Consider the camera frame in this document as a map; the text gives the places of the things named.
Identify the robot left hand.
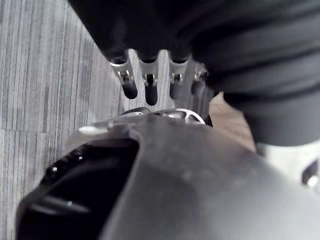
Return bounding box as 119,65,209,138
67,0,320,194

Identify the brown wooden panel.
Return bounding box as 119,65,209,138
207,91,259,154

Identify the silver robot leg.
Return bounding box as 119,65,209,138
14,106,320,240

